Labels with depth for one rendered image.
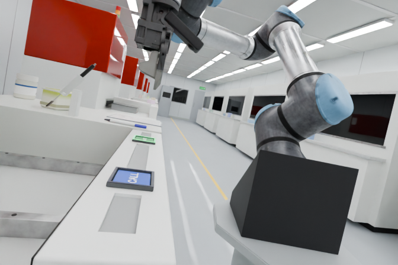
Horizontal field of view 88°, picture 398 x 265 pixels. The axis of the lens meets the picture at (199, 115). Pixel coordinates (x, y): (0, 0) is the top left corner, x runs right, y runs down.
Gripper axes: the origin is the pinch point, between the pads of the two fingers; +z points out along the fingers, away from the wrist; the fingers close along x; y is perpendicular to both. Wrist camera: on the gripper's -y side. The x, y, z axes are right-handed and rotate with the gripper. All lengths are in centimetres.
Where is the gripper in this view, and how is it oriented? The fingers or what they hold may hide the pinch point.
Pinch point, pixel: (158, 85)
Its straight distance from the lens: 54.3
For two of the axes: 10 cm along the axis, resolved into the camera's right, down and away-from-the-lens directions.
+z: -2.0, 9.8, 0.5
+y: -9.6, -1.8, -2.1
